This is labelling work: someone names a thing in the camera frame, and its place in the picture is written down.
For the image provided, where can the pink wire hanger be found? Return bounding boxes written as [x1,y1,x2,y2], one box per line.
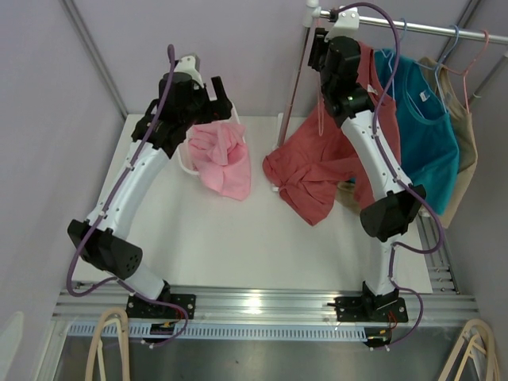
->
[317,76,325,137]

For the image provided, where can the pink t shirt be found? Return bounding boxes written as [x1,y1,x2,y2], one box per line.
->
[188,121,252,201]

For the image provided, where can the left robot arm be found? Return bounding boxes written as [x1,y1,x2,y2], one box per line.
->
[67,72,233,318]

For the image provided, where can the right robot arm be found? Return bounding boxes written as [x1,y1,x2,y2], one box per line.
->
[308,28,426,321]

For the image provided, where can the red t shirt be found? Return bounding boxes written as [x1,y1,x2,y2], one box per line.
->
[262,40,401,226]

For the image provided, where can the teal t shirt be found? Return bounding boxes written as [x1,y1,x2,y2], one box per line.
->
[388,56,460,215]

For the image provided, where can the beige t shirt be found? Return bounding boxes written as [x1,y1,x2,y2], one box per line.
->
[359,49,478,228]

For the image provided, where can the metal clothes rack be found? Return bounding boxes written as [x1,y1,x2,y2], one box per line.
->
[275,1,507,147]

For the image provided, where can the white perforated plastic basket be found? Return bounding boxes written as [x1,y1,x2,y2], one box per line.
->
[176,107,240,178]

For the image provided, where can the beige tubes lower left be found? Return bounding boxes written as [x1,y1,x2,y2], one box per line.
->
[84,307,131,381]

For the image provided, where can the beige tubes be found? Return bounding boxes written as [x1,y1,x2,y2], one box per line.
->
[84,307,131,381]
[437,318,501,381]

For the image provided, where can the beige tubes lower right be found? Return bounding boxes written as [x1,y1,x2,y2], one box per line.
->
[437,318,501,381]

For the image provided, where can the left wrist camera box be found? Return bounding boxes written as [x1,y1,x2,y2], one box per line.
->
[175,54,202,83]

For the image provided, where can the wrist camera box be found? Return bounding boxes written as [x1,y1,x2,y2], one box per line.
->
[175,54,202,83]
[325,7,360,41]

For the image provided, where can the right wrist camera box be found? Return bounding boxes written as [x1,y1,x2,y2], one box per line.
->
[325,7,360,41]

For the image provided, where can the pink hanger at rail end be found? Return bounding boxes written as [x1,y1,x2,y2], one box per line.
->
[441,29,491,114]

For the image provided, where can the white slotted cable duct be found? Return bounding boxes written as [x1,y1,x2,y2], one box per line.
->
[67,323,368,341]

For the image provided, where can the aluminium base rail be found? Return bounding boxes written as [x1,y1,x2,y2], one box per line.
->
[52,284,480,327]

